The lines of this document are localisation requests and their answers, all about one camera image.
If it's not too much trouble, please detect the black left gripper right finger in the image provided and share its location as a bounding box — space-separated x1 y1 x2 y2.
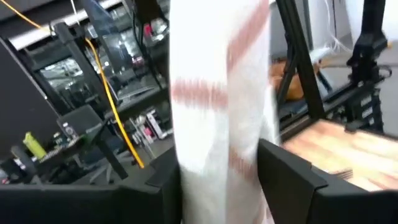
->
257 138 398 224

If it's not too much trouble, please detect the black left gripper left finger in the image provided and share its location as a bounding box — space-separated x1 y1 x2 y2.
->
0 146 183 224

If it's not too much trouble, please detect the white orange-checked towel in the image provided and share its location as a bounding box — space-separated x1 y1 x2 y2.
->
169 0 280 224

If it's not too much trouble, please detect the grey electronics box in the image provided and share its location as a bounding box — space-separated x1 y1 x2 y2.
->
57 104 106 146

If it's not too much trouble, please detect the yellow-green small object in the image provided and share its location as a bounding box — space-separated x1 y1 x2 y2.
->
23 131 48 160

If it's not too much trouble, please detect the black monitor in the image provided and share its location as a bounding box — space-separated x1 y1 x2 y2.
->
0 37 62 161

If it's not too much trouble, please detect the cluttered storage shelf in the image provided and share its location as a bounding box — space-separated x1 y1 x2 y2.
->
27 0 172 121

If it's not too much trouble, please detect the black stand pole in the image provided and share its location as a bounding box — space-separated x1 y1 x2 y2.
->
53 21 130 180

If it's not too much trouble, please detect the yellow cable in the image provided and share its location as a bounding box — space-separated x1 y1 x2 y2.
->
0 0 146 169

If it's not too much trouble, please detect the black frame post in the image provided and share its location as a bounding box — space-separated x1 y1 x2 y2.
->
275 0 327 121

